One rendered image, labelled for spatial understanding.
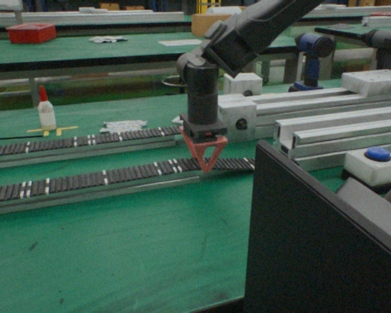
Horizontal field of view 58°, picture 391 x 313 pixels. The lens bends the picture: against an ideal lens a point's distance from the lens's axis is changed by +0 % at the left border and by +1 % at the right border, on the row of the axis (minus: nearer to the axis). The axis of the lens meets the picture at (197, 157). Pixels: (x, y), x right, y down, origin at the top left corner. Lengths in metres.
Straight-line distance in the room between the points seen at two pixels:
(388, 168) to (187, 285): 0.43
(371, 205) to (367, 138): 0.63
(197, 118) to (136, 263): 0.28
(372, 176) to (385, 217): 0.50
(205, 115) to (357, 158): 0.30
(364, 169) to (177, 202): 0.35
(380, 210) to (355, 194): 0.02
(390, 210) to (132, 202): 0.51
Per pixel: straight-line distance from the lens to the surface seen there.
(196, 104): 0.64
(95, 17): 4.01
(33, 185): 0.70
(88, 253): 0.56
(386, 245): 0.19
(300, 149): 0.75
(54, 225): 0.64
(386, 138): 0.88
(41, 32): 2.73
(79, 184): 0.67
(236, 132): 0.88
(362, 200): 0.22
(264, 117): 0.90
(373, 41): 1.37
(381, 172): 0.72
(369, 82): 1.05
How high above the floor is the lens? 1.13
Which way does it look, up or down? 26 degrees down
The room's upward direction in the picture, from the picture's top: straight up
